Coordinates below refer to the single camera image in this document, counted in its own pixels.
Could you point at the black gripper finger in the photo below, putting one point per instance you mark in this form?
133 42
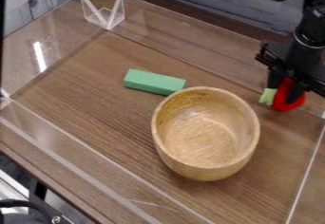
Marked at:
297 92
276 76

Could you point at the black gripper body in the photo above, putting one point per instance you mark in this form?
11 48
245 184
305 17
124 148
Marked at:
301 62

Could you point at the red plush fruit green stem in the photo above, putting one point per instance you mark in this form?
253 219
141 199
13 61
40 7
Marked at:
274 97

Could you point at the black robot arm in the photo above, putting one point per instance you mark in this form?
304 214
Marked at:
309 32

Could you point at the wooden bowl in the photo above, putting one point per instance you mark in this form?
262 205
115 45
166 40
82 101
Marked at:
206 132

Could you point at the green foam block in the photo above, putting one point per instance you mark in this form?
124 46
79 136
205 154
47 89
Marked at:
153 82

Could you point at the clear acrylic enclosure wall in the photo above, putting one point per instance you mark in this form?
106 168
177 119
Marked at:
78 128

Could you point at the clear acrylic corner bracket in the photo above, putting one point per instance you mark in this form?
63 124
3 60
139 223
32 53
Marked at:
106 18

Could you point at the black metal table frame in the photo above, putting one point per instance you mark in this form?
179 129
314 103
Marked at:
59 210

